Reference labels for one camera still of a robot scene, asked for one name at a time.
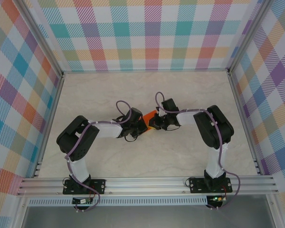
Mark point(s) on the orange square paper sheet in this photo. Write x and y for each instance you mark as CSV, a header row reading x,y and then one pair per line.
x,y
147,118

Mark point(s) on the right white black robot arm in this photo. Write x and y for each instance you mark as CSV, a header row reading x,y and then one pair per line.
x,y
190,118

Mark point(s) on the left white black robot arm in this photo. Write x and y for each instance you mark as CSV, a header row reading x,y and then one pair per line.
x,y
107,129

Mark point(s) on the grey metal panel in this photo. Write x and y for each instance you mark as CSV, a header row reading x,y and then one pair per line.
x,y
145,217

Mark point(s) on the left small circuit board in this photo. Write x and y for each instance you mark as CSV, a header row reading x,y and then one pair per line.
x,y
82,201

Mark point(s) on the small circuit board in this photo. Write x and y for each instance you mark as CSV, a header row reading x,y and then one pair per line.
x,y
82,201
217,199

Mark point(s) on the right small circuit board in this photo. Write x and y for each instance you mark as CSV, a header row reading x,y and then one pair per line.
x,y
217,199

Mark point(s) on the white right plastic mount bracket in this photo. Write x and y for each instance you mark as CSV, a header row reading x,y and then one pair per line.
x,y
159,114

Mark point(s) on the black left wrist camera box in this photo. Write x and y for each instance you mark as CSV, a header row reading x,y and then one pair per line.
x,y
135,114

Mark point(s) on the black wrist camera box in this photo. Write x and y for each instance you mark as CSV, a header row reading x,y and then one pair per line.
x,y
169,104
135,114

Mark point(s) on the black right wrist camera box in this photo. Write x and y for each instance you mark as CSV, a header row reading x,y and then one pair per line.
x,y
169,104

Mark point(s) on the long aluminium mounting rail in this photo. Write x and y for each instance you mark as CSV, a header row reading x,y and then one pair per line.
x,y
145,186

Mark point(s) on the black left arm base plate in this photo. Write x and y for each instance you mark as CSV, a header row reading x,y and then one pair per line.
x,y
98,185

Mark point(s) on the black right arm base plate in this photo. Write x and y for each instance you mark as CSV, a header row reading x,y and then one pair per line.
x,y
197,185

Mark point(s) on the aluminium side rail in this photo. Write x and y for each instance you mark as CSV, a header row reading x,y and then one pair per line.
x,y
241,110
52,111

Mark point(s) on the aluminium frame post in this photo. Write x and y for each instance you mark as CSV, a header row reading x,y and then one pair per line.
x,y
41,39
248,38

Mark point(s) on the aluminium frame leg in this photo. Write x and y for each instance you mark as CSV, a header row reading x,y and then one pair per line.
x,y
18,213
276,213

